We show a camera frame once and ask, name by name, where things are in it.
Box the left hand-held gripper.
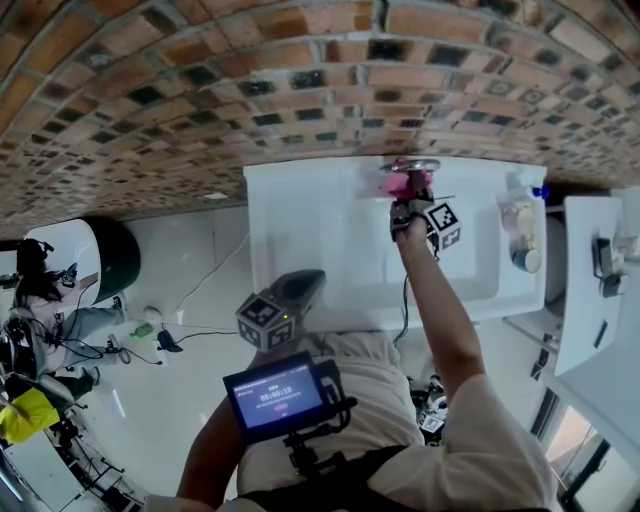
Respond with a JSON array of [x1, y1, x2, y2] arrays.
[[234, 269, 327, 351]]

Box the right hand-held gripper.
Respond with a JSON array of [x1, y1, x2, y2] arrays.
[[389, 172, 462, 251]]

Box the chrome faucet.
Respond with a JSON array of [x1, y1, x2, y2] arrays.
[[378, 157, 442, 174]]

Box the pink cloth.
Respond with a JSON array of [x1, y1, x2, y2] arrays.
[[377, 157, 435, 201]]

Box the person's right forearm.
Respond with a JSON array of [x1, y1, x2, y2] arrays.
[[399, 247, 489, 396]]

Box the person's left forearm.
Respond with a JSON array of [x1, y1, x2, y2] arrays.
[[174, 349, 266, 501]]

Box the yellow cloth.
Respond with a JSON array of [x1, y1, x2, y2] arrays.
[[0, 388, 61, 446]]

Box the person's right hand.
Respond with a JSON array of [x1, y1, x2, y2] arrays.
[[397, 219, 436, 254]]

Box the white sink basin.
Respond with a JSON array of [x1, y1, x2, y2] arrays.
[[242, 155, 549, 334]]

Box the pink bottle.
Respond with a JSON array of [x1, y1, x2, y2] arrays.
[[499, 199, 524, 226]]

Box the white pump bottle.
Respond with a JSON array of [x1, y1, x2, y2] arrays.
[[502, 169, 531, 199]]

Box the black chest monitor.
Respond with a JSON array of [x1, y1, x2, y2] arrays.
[[222, 350, 326, 446]]

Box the person's cream t-shirt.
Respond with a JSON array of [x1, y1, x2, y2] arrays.
[[144, 329, 561, 512]]

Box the dark cup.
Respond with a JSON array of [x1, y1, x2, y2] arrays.
[[510, 247, 544, 274]]

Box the black power adapter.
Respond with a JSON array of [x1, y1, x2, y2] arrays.
[[156, 328, 184, 354]]

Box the person's legs and shoes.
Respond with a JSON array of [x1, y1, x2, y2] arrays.
[[407, 369, 451, 446]]

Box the black chest harness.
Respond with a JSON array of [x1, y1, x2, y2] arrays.
[[234, 444, 416, 512]]

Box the white dark-sided tub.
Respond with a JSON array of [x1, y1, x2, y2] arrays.
[[24, 217, 142, 306]]

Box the black charger device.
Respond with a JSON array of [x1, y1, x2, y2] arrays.
[[592, 237, 616, 279]]

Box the black and white adapter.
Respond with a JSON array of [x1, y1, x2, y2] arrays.
[[602, 272, 629, 299]]

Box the dark-framed window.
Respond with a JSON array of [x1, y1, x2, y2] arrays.
[[529, 389, 640, 512]]

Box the thin black cable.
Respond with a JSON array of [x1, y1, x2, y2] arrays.
[[179, 322, 241, 346]]

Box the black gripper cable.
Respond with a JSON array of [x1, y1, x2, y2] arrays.
[[392, 274, 411, 346]]

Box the black monitor mount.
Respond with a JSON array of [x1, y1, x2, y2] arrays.
[[282, 357, 359, 481]]

